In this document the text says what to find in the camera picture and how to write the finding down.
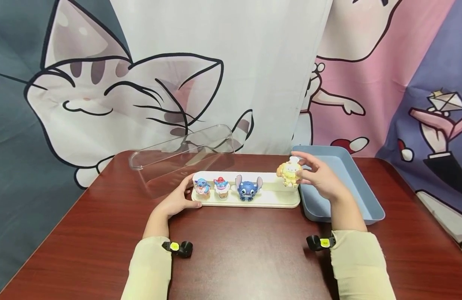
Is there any black wrist band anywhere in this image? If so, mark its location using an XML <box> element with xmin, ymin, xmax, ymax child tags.
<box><xmin>162</xmin><ymin>240</ymin><xmax>194</xmax><ymax>258</ymax></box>
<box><xmin>306</xmin><ymin>235</ymin><xmax>336</xmax><ymax>252</ymax></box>

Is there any blue alien donut figurine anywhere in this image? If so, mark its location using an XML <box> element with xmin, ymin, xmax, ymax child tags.
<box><xmin>194</xmin><ymin>178</ymin><xmax>211</xmax><ymax>200</ymax></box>

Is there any person's left forearm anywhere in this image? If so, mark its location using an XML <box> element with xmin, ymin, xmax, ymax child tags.
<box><xmin>120</xmin><ymin>207</ymin><xmax>174</xmax><ymax>300</ymax></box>

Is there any red-hat alien cupcake figurine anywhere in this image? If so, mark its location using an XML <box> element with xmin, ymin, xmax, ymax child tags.
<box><xmin>213</xmin><ymin>177</ymin><xmax>231</xmax><ymax>200</ymax></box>

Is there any clear plastic cover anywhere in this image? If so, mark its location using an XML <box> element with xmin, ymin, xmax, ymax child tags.
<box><xmin>128</xmin><ymin>124</ymin><xmax>235</xmax><ymax>200</ymax></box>

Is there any person's right hand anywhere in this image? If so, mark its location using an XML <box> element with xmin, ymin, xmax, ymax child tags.
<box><xmin>291</xmin><ymin>151</ymin><xmax>347</xmax><ymax>204</ymax></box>

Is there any person's left hand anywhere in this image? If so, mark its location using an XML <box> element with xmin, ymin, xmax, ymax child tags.
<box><xmin>156</xmin><ymin>174</ymin><xmax>203</xmax><ymax>219</ymax></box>

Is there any white stepped display tray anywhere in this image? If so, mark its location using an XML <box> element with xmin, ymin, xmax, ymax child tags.
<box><xmin>191</xmin><ymin>171</ymin><xmax>301</xmax><ymax>209</ymax></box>

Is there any large blue alien figurine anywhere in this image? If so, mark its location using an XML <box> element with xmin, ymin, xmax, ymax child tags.
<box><xmin>235</xmin><ymin>174</ymin><xmax>264</xmax><ymax>202</ymax></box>

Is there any person's right forearm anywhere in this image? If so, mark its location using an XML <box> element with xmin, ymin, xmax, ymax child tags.
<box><xmin>330</xmin><ymin>192</ymin><xmax>397</xmax><ymax>300</ymax></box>

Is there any blue plastic tray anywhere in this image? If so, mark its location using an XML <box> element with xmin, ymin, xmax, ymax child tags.
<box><xmin>291</xmin><ymin>145</ymin><xmax>386</xmax><ymax>226</ymax></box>

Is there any yellow dog figurine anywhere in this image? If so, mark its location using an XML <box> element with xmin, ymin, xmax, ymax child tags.
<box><xmin>276</xmin><ymin>156</ymin><xmax>303</xmax><ymax>188</ymax></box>

